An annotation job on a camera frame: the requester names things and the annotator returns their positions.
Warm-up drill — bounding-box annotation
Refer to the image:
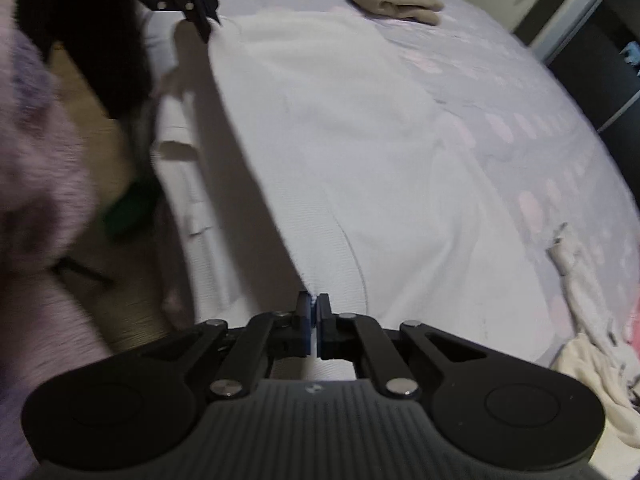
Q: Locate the white sweatshirt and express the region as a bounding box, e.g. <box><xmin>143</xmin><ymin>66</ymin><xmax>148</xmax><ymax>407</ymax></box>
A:
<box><xmin>153</xmin><ymin>12</ymin><xmax>553</xmax><ymax>361</ymax></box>

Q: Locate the pink fuzzy rug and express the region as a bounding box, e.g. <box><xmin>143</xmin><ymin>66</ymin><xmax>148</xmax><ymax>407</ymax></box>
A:
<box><xmin>1</xmin><ymin>0</ymin><xmax>107</xmax><ymax>479</ymax></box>

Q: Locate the cream knit garment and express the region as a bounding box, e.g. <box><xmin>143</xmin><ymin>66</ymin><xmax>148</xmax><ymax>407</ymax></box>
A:
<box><xmin>552</xmin><ymin>333</ymin><xmax>639</xmax><ymax>479</ymax></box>

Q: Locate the light grey hoodie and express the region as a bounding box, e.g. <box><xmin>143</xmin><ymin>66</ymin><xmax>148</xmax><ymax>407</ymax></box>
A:
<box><xmin>547</xmin><ymin>222</ymin><xmax>639</xmax><ymax>382</ymax></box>

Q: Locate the grey pink polka-dot bedspread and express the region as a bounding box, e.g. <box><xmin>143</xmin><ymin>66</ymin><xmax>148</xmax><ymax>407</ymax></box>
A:
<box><xmin>134</xmin><ymin>0</ymin><xmax>640</xmax><ymax>371</ymax></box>

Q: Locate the pink pillow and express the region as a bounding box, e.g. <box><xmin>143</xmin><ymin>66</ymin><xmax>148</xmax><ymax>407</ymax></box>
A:
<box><xmin>625</xmin><ymin>301</ymin><xmax>640</xmax><ymax>356</ymax></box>

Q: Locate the black sliding wardrobe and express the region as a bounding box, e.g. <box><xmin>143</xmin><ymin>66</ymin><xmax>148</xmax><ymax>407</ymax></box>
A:
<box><xmin>514</xmin><ymin>0</ymin><xmax>639</xmax><ymax>133</ymax></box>

